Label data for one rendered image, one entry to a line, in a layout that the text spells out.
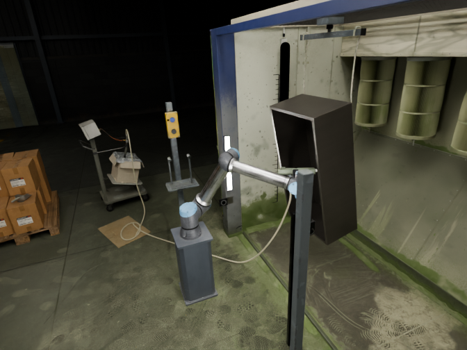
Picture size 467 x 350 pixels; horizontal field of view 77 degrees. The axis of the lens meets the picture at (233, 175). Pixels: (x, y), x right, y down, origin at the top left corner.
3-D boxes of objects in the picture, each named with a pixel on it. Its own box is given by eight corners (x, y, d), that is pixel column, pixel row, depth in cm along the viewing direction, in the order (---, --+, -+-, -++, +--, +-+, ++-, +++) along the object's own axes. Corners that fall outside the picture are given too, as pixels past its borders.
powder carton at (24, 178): (17, 185, 409) (7, 160, 395) (40, 180, 419) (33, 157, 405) (10, 196, 377) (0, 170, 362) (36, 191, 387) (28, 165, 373)
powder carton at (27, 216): (19, 221, 389) (10, 196, 375) (44, 214, 402) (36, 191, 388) (16, 235, 359) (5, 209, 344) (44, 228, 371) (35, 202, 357)
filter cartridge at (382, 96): (390, 130, 341) (402, 53, 308) (381, 138, 316) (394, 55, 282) (358, 126, 363) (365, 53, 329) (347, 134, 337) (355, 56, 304)
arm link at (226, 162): (212, 155, 214) (304, 184, 193) (220, 150, 225) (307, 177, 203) (211, 169, 220) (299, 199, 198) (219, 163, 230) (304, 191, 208)
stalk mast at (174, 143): (187, 235, 365) (170, 101, 301) (189, 238, 360) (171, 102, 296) (183, 237, 363) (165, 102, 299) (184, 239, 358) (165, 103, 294)
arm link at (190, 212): (177, 226, 250) (174, 208, 243) (188, 217, 264) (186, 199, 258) (192, 230, 244) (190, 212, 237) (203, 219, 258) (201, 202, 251)
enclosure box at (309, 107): (315, 201, 323) (301, 93, 267) (357, 228, 272) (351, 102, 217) (288, 214, 313) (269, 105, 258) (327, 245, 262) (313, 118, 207)
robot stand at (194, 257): (185, 306, 264) (177, 248, 239) (178, 283, 291) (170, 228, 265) (218, 295, 274) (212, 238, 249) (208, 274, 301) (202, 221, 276)
